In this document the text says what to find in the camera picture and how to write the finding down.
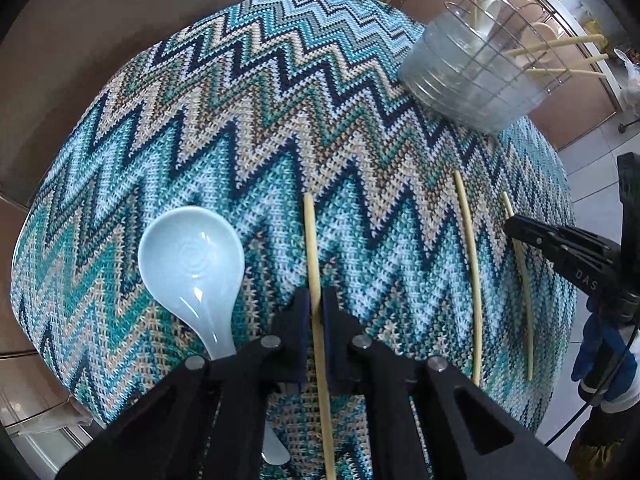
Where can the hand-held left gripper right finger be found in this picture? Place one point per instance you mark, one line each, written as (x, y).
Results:
(332, 350)

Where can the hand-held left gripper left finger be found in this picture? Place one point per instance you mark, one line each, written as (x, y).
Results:
(300, 350)

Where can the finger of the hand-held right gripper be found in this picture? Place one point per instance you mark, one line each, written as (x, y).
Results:
(565, 247)

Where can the small white ceramic spoon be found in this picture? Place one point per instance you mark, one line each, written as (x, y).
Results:
(492, 7)

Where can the person's right hand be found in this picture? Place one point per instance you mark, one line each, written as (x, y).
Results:
(600, 347)

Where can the large white ceramic spoon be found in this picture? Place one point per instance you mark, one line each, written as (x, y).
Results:
(190, 255)

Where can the zigzag knitted table cloth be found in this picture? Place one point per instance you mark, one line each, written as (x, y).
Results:
(250, 135)

